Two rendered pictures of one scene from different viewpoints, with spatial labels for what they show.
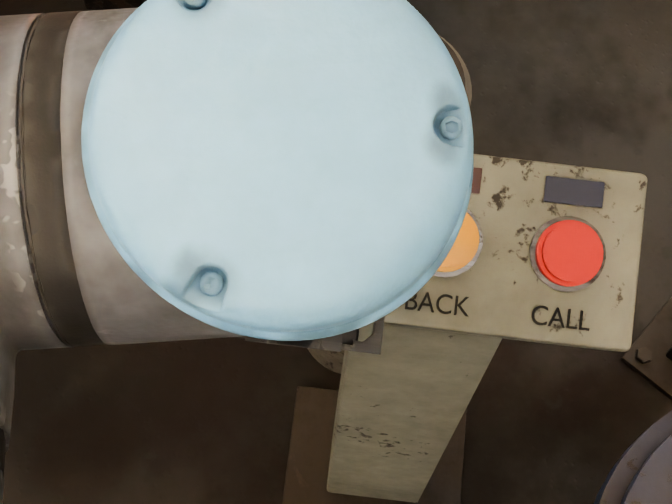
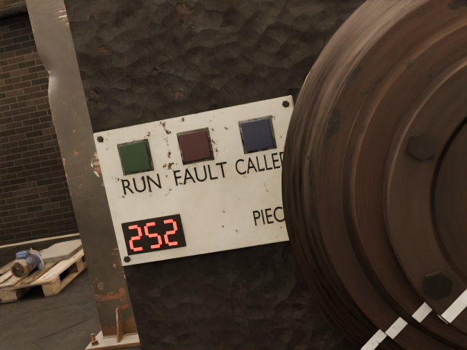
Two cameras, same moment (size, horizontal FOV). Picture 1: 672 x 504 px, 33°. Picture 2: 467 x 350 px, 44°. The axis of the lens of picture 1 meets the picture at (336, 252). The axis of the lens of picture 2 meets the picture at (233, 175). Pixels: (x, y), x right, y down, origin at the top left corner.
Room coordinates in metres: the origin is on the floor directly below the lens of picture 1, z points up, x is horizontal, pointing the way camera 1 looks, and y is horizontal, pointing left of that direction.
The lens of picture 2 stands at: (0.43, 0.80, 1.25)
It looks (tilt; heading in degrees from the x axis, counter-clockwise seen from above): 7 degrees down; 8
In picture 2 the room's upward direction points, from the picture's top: 11 degrees counter-clockwise
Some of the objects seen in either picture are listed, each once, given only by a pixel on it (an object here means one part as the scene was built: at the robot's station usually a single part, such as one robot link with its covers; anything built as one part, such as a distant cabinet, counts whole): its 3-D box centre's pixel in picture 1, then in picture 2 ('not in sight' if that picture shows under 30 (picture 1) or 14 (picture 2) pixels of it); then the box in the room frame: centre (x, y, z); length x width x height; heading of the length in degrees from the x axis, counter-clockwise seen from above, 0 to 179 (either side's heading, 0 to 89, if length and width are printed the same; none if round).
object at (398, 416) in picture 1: (400, 383); not in sight; (0.29, -0.07, 0.31); 0.24 x 0.16 x 0.62; 89
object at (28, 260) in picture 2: not in sight; (32, 260); (5.00, 3.25, 0.25); 0.40 x 0.24 x 0.22; 179
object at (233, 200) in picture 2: not in sight; (204, 183); (1.16, 0.94, 1.15); 0.26 x 0.02 x 0.18; 89
